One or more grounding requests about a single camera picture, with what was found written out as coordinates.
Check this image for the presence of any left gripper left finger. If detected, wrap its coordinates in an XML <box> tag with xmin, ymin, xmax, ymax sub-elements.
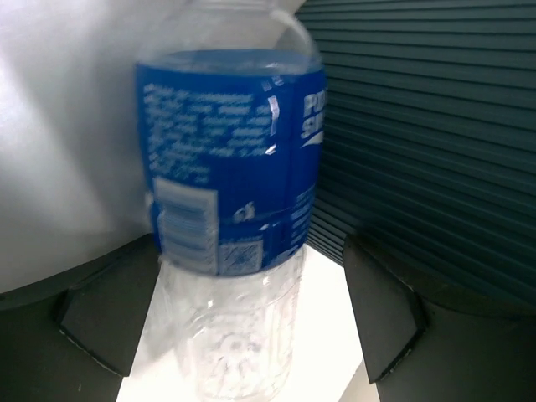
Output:
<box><xmin>1</xmin><ymin>234</ymin><xmax>159</xmax><ymax>401</ymax></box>

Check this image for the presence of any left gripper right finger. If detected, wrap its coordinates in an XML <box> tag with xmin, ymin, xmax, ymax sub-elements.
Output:
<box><xmin>343</xmin><ymin>235</ymin><xmax>535</xmax><ymax>401</ymax></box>

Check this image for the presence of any Pocari Sweat clear bottle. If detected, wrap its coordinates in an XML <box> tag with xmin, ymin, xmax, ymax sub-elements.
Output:
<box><xmin>135</xmin><ymin>1</ymin><xmax>327</xmax><ymax>401</ymax></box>

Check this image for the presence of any dark teal plastic bin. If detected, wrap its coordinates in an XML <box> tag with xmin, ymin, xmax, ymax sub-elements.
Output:
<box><xmin>297</xmin><ymin>1</ymin><xmax>535</xmax><ymax>306</ymax></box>

